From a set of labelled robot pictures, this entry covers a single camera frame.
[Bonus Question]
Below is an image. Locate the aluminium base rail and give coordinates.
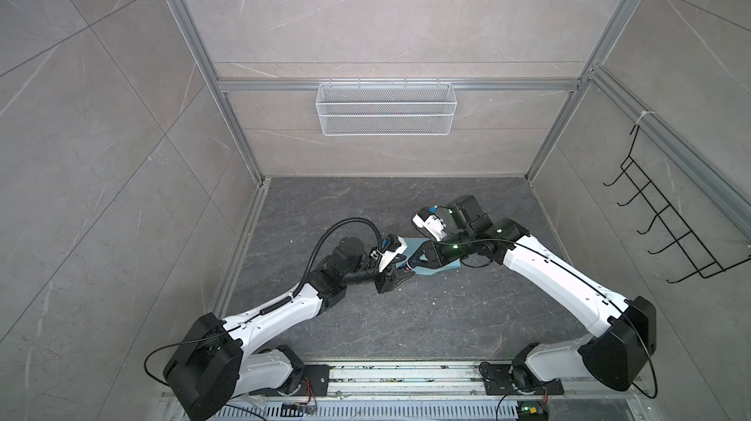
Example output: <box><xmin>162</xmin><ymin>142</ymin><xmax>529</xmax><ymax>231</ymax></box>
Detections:
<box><xmin>213</xmin><ymin>360</ymin><xmax>661</xmax><ymax>420</ymax></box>

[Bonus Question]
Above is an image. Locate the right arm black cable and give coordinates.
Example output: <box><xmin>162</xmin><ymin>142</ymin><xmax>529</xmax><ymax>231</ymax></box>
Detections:
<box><xmin>410</xmin><ymin>205</ymin><xmax>659</xmax><ymax>400</ymax></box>

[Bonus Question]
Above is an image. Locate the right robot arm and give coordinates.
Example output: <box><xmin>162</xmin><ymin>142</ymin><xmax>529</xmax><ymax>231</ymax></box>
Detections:
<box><xmin>404</xmin><ymin>195</ymin><xmax>657</xmax><ymax>394</ymax></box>

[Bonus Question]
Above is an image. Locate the white wire mesh basket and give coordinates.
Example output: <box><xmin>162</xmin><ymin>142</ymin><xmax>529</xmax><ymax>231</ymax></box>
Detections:
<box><xmin>316</xmin><ymin>82</ymin><xmax>458</xmax><ymax>137</ymax></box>

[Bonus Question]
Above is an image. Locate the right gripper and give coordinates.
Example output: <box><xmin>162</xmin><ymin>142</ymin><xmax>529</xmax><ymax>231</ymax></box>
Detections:
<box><xmin>407</xmin><ymin>230</ymin><xmax>475</xmax><ymax>270</ymax></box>

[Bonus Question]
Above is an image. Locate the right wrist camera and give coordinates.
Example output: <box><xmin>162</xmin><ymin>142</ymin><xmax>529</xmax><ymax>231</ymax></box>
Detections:
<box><xmin>412</xmin><ymin>205</ymin><xmax>453</xmax><ymax>241</ymax></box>

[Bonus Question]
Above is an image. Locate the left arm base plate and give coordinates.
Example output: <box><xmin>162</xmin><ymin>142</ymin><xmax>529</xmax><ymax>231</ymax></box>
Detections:
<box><xmin>293</xmin><ymin>364</ymin><xmax>332</xmax><ymax>398</ymax></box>

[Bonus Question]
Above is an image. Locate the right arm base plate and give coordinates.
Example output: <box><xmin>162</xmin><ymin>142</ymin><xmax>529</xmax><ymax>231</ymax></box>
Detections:
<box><xmin>477</xmin><ymin>362</ymin><xmax>564</xmax><ymax>396</ymax></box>

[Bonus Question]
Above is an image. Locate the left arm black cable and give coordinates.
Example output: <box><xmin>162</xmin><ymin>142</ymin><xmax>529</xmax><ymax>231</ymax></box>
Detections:
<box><xmin>257</xmin><ymin>217</ymin><xmax>383</xmax><ymax>317</ymax></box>

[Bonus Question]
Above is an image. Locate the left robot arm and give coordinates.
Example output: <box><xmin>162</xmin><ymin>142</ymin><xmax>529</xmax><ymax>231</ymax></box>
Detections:
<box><xmin>162</xmin><ymin>235</ymin><xmax>408</xmax><ymax>420</ymax></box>

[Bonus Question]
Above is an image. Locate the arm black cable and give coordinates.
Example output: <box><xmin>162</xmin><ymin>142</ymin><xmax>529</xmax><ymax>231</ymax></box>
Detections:
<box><xmin>257</xmin><ymin>217</ymin><xmax>383</xmax><ymax>317</ymax></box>
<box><xmin>410</xmin><ymin>205</ymin><xmax>659</xmax><ymax>400</ymax></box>

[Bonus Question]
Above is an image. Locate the black wire hook rack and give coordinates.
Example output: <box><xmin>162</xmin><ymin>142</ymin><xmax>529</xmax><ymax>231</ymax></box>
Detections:
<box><xmin>602</xmin><ymin>125</ymin><xmax>750</xmax><ymax>284</ymax></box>

